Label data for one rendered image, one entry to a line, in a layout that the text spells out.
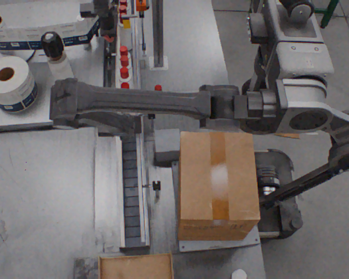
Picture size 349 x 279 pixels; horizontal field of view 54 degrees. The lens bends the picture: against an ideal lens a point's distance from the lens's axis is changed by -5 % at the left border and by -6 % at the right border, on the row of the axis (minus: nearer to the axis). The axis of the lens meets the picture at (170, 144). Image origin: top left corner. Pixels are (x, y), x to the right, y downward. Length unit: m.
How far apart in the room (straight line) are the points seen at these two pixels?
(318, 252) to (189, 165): 1.42
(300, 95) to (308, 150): 1.76
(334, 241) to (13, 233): 1.84
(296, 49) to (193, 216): 0.55
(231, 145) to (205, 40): 0.81
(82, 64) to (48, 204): 0.67
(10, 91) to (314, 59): 1.14
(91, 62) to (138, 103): 0.97
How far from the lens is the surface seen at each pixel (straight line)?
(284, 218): 2.06
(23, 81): 1.56
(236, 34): 3.14
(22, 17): 2.08
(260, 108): 0.85
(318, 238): 2.41
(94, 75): 1.68
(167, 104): 0.81
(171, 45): 1.84
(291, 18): 0.99
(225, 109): 0.85
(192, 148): 1.18
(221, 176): 1.15
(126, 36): 1.68
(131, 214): 1.35
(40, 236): 1.45
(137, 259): 1.35
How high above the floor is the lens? 2.16
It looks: 62 degrees down
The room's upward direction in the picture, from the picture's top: 1 degrees clockwise
